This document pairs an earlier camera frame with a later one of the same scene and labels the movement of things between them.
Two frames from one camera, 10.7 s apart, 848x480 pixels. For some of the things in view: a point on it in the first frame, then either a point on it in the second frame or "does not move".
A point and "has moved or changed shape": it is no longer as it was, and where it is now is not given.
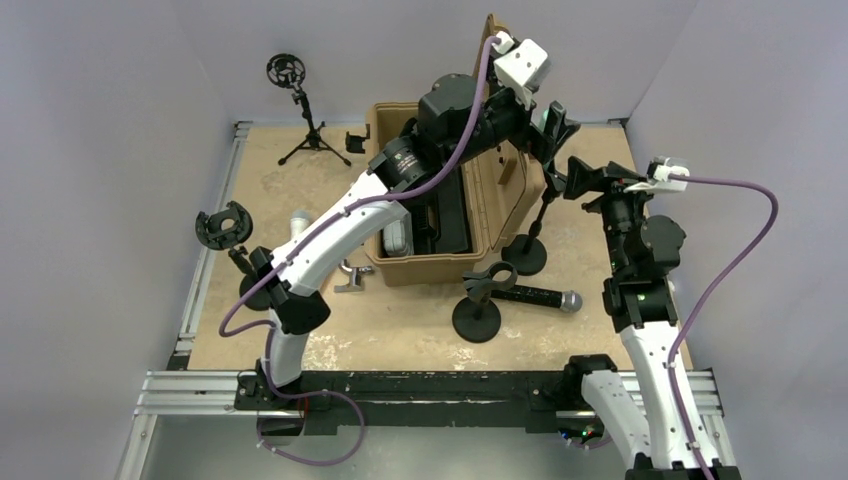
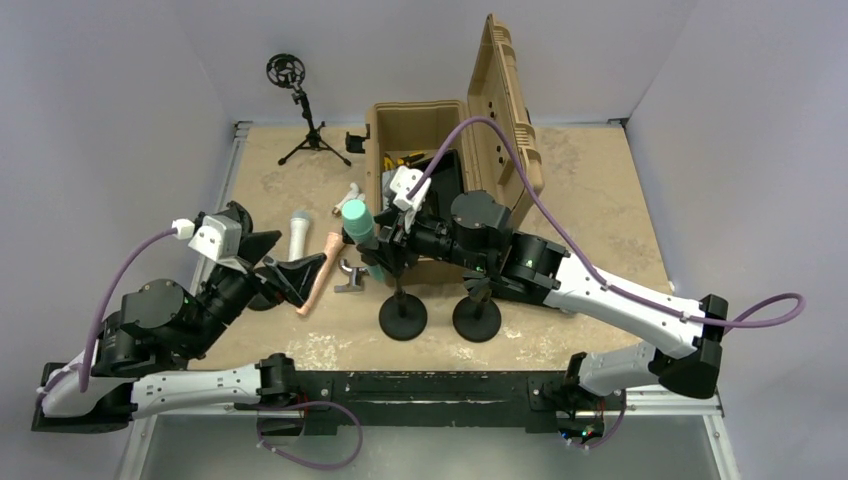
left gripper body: x=510 y=121 → x=230 y=290
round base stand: x=476 y=318 does not move
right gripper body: x=621 y=203 → x=425 y=235
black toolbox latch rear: x=354 y=143 does not move
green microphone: x=544 y=120 has moved or changed shape
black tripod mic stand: x=288 y=70 does not move
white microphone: x=299 y=221 does not move
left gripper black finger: x=559 y=128 → x=295 y=277
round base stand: x=526 y=254 → x=403 y=317
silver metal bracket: x=356 y=284 does not move
